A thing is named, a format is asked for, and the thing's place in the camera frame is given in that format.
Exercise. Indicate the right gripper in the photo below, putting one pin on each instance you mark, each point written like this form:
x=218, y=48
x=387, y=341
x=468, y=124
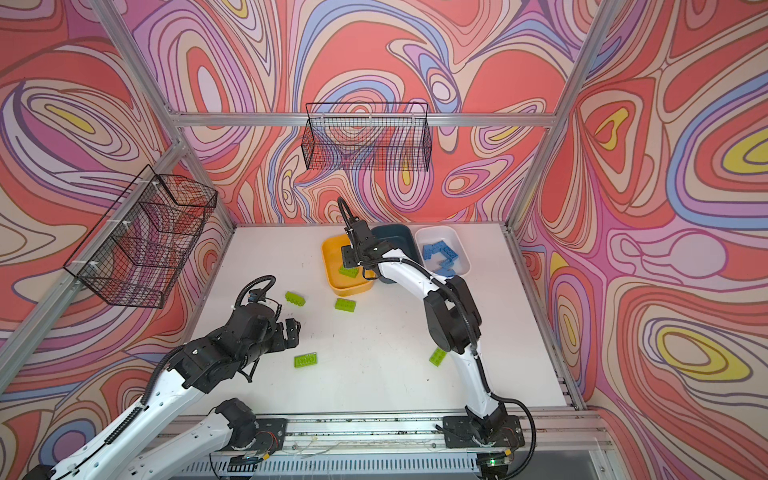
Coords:
x=347, y=256

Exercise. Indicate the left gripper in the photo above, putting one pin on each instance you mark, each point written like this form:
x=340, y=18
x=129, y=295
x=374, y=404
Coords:
x=281, y=342

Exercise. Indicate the green lego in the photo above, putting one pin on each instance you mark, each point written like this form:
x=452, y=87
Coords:
x=295, y=299
x=349, y=272
x=437, y=357
x=345, y=305
x=305, y=360

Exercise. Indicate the blue lego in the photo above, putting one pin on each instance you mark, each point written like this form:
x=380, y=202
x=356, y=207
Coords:
x=446, y=268
x=438, y=248

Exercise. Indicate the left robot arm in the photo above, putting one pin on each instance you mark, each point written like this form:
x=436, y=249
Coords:
x=182, y=378

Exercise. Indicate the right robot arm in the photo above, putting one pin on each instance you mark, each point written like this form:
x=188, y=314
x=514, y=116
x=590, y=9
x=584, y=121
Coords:
x=453, y=323

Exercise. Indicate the dark teal plastic bin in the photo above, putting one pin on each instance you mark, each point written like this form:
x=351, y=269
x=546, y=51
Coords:
x=398, y=236

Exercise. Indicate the yellow plastic bin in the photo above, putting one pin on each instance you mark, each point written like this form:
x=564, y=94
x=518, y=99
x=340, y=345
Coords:
x=344, y=282

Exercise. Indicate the white plastic bin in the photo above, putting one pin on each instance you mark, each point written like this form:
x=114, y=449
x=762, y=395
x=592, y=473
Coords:
x=432, y=234

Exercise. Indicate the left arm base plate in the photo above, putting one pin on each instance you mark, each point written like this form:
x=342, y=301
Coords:
x=266, y=435

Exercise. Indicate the black wire basket back wall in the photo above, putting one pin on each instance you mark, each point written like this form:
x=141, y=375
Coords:
x=367, y=136

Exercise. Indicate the black wire basket wall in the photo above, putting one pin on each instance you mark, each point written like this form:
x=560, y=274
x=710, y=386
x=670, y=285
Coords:
x=159, y=220
x=367, y=136

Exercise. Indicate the black wire basket left wall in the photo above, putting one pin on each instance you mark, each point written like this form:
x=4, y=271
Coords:
x=159, y=220

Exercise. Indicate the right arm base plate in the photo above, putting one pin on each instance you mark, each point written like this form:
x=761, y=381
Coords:
x=464, y=432

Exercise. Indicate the aluminium front rail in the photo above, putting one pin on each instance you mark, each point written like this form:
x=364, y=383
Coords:
x=422, y=432

